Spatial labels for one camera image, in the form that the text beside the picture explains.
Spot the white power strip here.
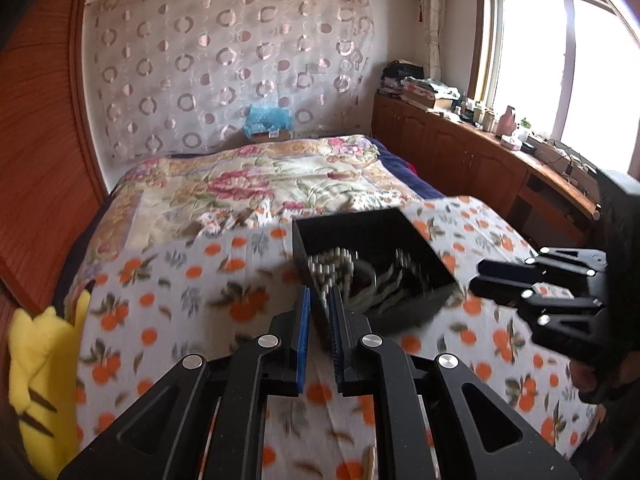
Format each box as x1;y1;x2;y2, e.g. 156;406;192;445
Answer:
530;136;597;187

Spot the circle patterned wall curtain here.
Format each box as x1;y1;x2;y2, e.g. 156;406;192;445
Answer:
82;0;377;164

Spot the blue plastic bag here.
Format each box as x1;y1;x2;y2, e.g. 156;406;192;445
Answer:
244;104;294;134

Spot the black box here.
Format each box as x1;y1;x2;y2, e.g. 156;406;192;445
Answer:
291;207;464;335

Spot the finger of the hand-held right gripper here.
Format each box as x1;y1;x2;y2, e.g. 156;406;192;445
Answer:
476;246;609;287
469;277;607;357

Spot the stack of books and papers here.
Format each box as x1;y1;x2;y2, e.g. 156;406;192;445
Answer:
400;77;462;112

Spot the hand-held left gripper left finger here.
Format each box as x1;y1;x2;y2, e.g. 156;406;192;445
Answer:
57;285;313;480

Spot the group of small bottles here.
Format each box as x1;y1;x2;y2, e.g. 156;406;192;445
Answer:
462;100;499;131

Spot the dark blue bedsheet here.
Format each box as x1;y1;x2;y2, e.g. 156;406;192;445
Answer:
370;137;447;202

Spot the brown wooden wardrobe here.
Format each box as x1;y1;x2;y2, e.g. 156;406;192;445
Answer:
0;0;109;322

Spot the yellow plush toy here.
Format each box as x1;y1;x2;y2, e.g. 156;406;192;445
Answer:
7;287;94;479

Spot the silver metal bangle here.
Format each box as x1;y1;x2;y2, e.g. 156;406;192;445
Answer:
350;264;402;308

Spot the silver bead bracelet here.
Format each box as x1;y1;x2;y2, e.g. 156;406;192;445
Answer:
306;246;359;311

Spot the floral blanket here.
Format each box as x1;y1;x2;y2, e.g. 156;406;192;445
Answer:
65;135;397;307

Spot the patterned window curtain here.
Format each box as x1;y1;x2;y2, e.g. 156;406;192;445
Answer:
410;0;447;82

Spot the window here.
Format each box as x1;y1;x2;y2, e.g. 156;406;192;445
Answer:
472;0;640;182

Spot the pink bottle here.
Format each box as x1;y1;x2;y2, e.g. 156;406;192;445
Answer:
497;106;519;136

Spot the pile of dark clothes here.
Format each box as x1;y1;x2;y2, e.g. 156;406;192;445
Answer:
381;60;431;97

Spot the long wooden cabinet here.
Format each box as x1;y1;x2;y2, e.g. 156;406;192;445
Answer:
372;92;602;247

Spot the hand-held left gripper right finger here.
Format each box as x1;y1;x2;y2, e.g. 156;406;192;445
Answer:
327;285;583;480

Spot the orange fruit print tablecloth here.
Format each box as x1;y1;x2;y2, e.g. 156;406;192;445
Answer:
75;195;602;480

